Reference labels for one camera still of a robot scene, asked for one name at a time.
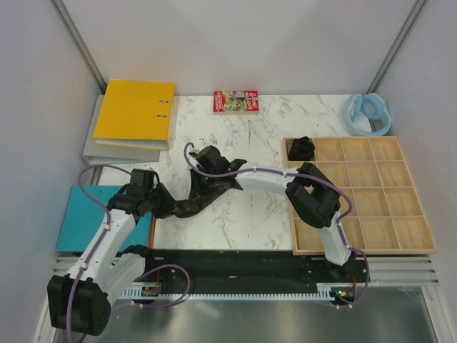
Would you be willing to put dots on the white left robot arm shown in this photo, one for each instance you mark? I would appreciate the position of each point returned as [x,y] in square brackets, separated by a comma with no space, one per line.
[81,300]

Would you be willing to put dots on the orange folder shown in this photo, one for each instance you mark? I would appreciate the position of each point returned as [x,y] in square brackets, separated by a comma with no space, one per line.
[152,232]

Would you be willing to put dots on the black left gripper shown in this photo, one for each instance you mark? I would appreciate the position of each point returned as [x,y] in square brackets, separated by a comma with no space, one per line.
[169,201]

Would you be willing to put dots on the brown floral patterned tie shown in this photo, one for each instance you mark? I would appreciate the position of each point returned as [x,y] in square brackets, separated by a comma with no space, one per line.
[200,200]

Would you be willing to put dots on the yellow ring binder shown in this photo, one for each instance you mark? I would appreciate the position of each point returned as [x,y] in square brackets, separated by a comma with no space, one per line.
[136,114]

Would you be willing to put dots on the red illustrated book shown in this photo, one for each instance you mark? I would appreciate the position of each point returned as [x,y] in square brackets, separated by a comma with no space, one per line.
[233,102]

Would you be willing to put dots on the aluminium frame post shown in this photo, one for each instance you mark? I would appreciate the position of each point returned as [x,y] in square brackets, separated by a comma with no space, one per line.
[73,32]
[400,39]

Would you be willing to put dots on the teal folder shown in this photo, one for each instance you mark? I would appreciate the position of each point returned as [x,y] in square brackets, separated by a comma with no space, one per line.
[82,220]

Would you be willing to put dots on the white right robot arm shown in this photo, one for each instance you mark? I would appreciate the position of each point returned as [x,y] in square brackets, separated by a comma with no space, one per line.
[316,200]

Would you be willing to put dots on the rolled dark navy tie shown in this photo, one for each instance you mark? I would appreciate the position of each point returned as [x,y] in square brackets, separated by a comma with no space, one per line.
[302,149]

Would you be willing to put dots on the left aluminium frame post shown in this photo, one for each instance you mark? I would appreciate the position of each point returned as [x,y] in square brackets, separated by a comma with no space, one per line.
[73,32]

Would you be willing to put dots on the wooden compartment tray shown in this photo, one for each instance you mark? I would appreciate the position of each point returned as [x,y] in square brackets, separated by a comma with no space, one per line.
[387,216]

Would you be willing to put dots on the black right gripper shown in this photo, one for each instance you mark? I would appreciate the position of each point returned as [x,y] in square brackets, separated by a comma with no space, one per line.
[196,185]

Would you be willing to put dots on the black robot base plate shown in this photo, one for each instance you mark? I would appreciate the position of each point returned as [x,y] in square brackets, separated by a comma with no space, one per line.
[242,272]

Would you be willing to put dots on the right aluminium frame post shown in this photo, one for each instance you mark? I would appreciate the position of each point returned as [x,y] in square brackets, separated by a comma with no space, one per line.
[400,39]

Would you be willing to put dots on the grey ring binder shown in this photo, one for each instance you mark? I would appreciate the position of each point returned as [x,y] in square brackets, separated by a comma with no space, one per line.
[94,153]

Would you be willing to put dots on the white slotted cable duct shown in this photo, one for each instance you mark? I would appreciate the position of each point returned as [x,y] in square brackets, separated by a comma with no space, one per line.
[139,292]

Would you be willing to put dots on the light blue headphones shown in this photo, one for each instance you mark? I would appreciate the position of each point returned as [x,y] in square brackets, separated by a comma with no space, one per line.
[370,106]

